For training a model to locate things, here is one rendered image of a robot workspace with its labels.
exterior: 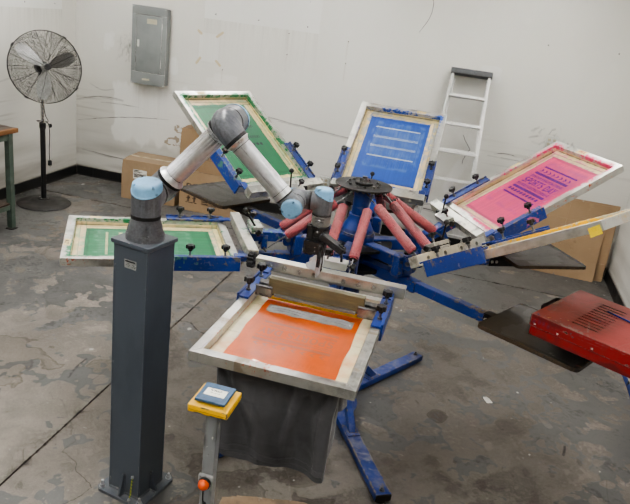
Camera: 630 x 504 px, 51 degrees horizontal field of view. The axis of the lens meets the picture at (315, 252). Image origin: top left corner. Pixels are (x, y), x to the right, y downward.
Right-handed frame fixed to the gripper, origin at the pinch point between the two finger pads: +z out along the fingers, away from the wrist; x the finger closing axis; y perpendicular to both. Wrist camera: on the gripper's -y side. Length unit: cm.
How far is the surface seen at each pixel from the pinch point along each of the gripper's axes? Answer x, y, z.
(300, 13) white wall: -416, 125, -95
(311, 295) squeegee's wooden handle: 1.1, 1.8, 10.0
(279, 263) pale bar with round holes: -22.7, 22.6, 8.3
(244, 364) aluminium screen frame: 59, 11, 14
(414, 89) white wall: -413, 4, -40
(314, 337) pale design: 23.6, -5.6, 16.9
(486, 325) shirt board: -22, -71, 18
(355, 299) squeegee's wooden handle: 1.6, -16.4, 7.6
